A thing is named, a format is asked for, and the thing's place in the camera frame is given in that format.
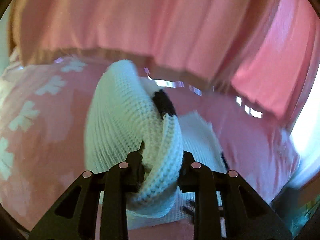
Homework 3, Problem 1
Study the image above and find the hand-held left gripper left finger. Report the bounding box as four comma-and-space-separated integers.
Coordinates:
29, 140, 145, 240

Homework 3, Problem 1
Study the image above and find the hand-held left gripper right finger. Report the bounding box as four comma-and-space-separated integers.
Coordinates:
179, 151, 293, 240

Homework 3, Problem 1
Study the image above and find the white black red knit sweater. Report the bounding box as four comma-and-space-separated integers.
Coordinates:
84, 59, 228, 230

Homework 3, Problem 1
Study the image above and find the pink floral bedsheet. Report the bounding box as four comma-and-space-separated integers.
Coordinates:
0, 52, 300, 240

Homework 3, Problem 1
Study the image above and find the teal patterned cloth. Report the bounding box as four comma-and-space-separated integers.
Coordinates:
285, 200, 317, 232

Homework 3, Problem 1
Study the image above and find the pink curtain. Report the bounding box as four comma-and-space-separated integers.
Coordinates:
7, 0, 320, 130

